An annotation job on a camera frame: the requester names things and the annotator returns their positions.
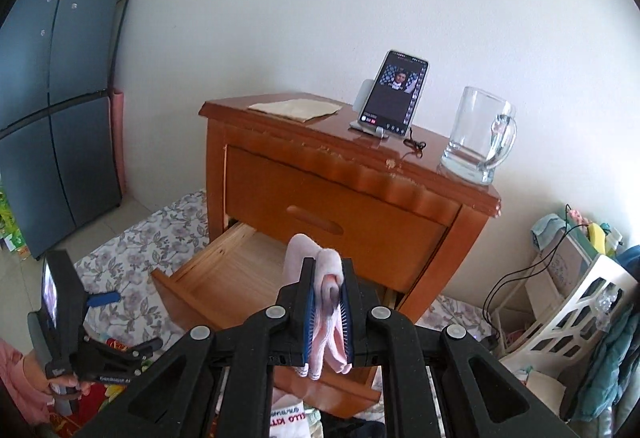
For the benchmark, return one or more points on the teal hanging clothes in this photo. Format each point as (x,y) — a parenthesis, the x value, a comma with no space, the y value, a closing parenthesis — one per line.
(610,368)

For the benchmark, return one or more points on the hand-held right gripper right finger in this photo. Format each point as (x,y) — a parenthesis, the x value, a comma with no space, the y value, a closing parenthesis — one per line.
(348,328)

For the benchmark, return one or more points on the plain wooden drawer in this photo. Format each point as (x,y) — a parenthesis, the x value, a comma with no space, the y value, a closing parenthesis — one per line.
(390,233)

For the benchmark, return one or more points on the green packaging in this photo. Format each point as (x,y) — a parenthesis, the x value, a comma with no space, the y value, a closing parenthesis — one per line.
(12,228)

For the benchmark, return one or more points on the person's left hand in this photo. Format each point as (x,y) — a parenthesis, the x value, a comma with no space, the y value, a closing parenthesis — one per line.
(37,368)

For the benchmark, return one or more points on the beige napkin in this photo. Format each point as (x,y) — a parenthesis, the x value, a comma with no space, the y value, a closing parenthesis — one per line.
(295,110)

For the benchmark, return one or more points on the glass mug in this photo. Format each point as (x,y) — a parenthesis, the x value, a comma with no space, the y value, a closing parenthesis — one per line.
(475,137)

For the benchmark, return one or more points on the wooden nightstand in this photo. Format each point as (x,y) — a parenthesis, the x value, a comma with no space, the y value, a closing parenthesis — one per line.
(465,228)

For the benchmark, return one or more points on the white shelf unit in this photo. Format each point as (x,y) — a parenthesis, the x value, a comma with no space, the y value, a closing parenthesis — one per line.
(570,263)

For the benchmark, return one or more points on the pink foam roll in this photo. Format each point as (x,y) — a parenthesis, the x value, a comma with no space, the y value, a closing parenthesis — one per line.
(120,142)

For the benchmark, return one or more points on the wooden drawer with clothes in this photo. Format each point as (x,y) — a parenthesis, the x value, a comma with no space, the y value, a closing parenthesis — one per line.
(235,278)

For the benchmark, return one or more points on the red floral blanket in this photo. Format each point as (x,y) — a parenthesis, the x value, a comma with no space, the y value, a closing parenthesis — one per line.
(100,413)

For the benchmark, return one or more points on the smartphone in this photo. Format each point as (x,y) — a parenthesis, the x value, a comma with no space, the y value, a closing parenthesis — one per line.
(395,92)

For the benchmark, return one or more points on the white plastic basket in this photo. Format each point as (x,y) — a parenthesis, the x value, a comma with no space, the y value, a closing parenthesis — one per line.
(565,318)

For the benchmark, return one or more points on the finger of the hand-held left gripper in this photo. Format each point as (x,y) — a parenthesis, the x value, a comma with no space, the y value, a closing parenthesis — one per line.
(105,298)
(135,349)

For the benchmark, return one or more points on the pink sock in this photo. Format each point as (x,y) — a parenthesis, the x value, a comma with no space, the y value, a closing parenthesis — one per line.
(327,278)

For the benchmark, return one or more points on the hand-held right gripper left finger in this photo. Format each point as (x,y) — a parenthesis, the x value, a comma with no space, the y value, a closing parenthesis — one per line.
(309,318)

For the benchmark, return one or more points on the grey floral mattress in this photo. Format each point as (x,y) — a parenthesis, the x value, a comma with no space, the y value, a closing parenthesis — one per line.
(145,248)

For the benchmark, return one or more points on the grey phone stand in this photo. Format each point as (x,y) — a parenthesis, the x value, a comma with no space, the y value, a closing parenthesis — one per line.
(367,127)

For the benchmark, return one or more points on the person's left forearm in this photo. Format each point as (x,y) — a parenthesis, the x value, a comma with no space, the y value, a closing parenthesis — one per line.
(15,383)

